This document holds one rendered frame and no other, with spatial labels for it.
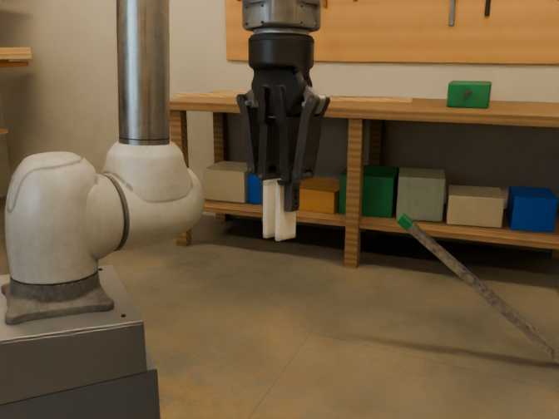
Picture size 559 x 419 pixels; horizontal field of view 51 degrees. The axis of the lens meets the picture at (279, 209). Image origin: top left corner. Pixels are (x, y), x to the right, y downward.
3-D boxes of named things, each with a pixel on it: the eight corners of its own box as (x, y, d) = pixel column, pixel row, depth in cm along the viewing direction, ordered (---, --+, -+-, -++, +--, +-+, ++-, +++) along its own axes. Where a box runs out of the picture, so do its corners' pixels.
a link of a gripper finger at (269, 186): (266, 180, 70) (262, 179, 70) (266, 239, 71) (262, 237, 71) (284, 178, 72) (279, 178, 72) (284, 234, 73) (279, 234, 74)
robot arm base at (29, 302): (94, 273, 126) (93, 248, 125) (116, 310, 107) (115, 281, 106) (0, 283, 118) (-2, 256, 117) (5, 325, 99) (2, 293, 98)
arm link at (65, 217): (-7, 268, 110) (-15, 150, 105) (84, 251, 122) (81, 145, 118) (30, 292, 99) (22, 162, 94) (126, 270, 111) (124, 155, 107)
